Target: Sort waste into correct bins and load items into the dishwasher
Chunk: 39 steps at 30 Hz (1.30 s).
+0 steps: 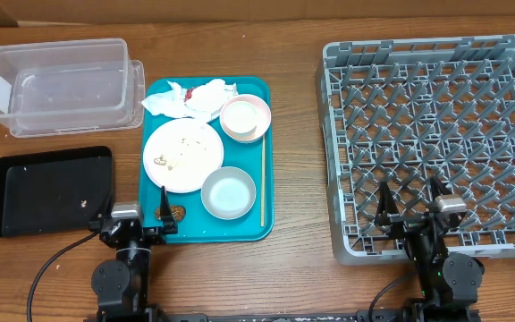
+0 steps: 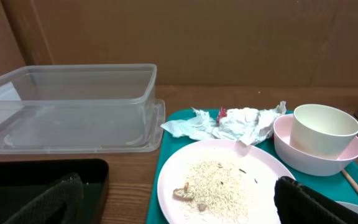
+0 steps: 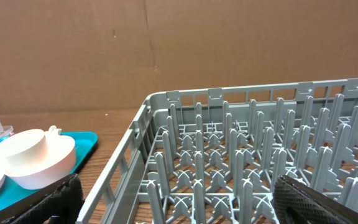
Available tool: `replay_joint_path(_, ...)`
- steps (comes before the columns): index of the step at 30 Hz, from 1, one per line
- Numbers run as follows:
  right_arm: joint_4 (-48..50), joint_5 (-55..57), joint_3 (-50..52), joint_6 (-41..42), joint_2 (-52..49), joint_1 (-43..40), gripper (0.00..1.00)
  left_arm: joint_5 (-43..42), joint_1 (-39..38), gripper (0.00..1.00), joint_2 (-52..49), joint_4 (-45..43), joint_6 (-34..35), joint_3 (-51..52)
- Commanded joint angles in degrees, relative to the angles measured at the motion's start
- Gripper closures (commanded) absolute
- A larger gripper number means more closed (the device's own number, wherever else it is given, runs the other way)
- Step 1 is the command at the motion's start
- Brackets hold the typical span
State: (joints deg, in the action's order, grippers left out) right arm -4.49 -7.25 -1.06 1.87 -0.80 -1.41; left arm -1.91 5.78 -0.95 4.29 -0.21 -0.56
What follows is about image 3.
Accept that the pale green cup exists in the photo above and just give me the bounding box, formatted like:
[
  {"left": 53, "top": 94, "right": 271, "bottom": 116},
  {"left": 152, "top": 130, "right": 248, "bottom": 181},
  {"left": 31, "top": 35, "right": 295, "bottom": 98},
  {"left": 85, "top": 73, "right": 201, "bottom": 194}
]
[{"left": 0, "top": 129, "right": 48, "bottom": 169}]

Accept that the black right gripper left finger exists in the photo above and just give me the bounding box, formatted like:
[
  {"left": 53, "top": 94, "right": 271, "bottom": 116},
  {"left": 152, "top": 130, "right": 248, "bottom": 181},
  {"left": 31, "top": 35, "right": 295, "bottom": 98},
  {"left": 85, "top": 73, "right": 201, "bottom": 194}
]
[{"left": 0, "top": 173, "right": 85, "bottom": 223}]

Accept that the grey plastic dishwasher rack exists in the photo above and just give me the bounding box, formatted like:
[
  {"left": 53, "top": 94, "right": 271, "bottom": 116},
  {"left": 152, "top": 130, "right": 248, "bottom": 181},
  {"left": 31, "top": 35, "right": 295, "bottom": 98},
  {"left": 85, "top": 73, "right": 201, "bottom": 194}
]
[{"left": 77, "top": 79, "right": 358, "bottom": 223}]

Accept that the white napkin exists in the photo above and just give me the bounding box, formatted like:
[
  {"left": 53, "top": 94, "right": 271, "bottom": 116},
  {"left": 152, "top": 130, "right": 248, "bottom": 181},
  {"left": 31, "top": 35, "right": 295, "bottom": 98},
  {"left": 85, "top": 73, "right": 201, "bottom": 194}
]
[{"left": 48, "top": 125, "right": 62, "bottom": 136}]

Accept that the pink bowl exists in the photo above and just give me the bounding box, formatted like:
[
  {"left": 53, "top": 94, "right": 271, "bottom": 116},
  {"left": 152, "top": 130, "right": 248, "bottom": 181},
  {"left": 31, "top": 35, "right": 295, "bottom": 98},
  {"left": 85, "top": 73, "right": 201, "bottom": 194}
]
[{"left": 5, "top": 136, "right": 76, "bottom": 190}]

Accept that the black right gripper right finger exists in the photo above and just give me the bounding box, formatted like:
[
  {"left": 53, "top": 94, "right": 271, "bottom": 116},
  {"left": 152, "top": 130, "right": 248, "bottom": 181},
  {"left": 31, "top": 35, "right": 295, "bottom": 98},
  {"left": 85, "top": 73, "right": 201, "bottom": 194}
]
[{"left": 273, "top": 175, "right": 358, "bottom": 224}]

